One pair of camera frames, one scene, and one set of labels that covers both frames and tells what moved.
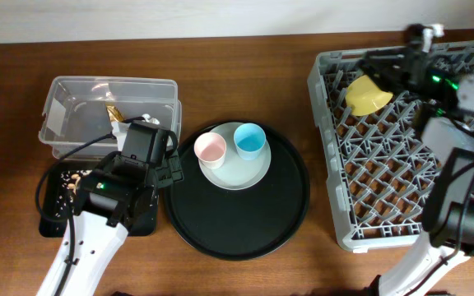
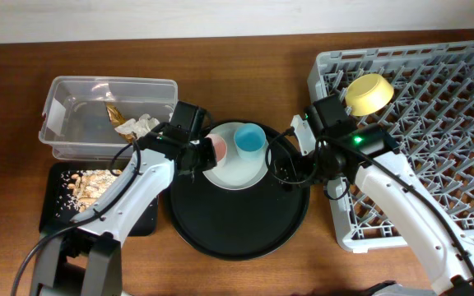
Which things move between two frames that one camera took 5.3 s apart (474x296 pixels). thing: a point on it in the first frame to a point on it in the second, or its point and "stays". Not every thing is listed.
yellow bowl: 364,97 stays
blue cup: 249,140 stays
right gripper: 392,71 to 334,173
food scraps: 70,180 stays
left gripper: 172,171 to 209,157
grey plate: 237,173 stays
